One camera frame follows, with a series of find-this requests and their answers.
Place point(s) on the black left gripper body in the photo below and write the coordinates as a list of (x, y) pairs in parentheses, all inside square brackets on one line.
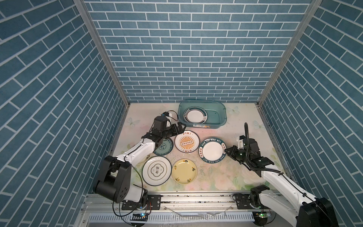
[(171, 131)]

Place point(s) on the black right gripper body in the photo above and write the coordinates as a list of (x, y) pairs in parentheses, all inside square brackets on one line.
[(238, 155)]

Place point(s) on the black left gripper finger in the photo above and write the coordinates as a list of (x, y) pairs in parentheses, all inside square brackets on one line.
[(179, 131), (181, 125)]

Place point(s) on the white plate green red rim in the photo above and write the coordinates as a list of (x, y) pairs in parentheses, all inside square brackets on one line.
[(195, 115)]

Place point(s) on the white plate green lettered rim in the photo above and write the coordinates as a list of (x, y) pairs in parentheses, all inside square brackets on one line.
[(212, 150)]

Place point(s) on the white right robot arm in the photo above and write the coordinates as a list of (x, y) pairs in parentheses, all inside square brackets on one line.
[(294, 204)]

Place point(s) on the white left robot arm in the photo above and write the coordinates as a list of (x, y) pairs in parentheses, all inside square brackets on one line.
[(114, 177)]

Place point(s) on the teal plastic bin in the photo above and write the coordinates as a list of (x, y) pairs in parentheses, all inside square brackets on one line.
[(216, 113)]

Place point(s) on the orange sunburst plate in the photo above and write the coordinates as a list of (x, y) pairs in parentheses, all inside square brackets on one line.
[(187, 142)]

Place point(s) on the teal patterned small plate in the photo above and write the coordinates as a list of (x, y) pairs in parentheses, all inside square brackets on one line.
[(165, 148)]

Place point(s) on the yellow plate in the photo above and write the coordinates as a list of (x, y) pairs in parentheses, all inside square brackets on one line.
[(184, 171)]

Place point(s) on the white plate black quatrefoil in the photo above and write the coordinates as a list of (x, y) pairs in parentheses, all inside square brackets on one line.
[(156, 171)]

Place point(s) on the cream plate dark spot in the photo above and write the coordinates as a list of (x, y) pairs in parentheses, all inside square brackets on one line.
[(145, 159)]

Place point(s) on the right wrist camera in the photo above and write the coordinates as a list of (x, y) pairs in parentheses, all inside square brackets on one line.
[(241, 142)]

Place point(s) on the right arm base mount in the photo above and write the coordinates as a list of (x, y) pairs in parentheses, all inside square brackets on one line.
[(242, 201)]

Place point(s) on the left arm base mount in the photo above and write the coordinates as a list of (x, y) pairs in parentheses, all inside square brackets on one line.
[(152, 202)]

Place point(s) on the metal base rail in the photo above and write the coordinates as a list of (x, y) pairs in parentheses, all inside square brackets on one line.
[(216, 208)]

